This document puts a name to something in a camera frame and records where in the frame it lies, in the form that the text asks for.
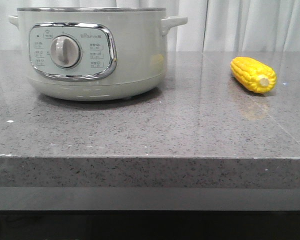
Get white curtain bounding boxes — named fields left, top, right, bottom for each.
left=0, top=0, right=300, bottom=52

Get yellow corn cob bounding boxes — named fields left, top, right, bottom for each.
left=230, top=56, right=277, bottom=94

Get pale green electric cooking pot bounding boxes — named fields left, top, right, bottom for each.
left=8, top=7, right=188, bottom=101

